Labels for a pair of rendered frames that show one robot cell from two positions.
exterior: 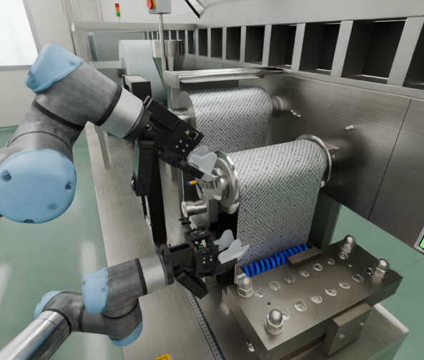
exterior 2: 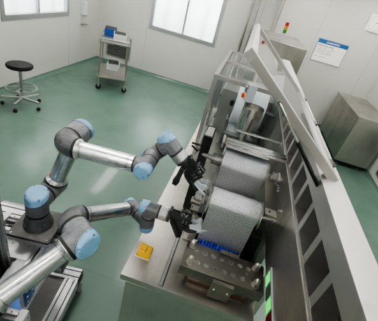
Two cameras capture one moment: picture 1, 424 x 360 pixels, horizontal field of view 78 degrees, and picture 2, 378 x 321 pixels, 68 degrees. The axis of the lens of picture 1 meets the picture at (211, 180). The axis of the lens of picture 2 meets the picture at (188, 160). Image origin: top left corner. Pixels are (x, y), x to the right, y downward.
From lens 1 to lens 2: 0.89 m
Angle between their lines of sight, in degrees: 26
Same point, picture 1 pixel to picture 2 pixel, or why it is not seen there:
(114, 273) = (151, 204)
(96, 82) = (173, 146)
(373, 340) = (232, 310)
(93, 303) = (140, 209)
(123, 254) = (166, 203)
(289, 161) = (239, 207)
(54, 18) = (239, 13)
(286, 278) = (213, 255)
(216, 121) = (231, 170)
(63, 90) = (164, 145)
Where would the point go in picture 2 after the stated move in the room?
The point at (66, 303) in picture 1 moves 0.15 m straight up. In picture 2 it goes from (134, 204) to (137, 183)
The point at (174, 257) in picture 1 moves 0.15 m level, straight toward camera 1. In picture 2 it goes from (172, 213) to (156, 230)
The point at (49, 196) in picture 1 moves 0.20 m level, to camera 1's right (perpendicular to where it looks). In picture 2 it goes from (143, 174) to (178, 200)
